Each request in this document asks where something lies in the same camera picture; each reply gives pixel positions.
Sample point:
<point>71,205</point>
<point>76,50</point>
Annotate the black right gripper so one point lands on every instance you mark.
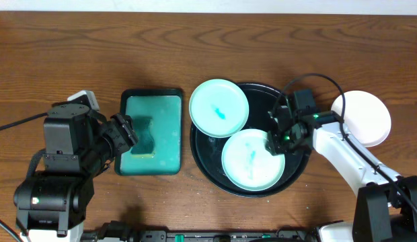
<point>280,133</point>

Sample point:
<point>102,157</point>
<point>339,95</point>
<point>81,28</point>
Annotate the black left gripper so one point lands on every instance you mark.
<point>120,131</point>

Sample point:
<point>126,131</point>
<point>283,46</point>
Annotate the dark green sponge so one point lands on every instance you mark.
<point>145,146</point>

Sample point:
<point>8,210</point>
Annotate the mint green plate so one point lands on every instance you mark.
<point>248,164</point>

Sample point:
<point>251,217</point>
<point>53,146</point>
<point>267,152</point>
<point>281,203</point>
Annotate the white plate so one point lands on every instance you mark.
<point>367,117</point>

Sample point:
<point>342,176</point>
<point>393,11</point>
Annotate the mint plate with stain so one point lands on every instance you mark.
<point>219,108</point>

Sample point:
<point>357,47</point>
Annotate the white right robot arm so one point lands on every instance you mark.
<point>386,202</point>

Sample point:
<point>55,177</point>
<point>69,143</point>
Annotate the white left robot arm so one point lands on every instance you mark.
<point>80,144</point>

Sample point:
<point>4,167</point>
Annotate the black rectangular soap tray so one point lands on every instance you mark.
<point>164,106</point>

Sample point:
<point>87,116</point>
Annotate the round black tray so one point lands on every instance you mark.
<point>206,150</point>

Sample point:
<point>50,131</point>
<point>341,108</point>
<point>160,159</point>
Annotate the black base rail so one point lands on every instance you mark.
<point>121,232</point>

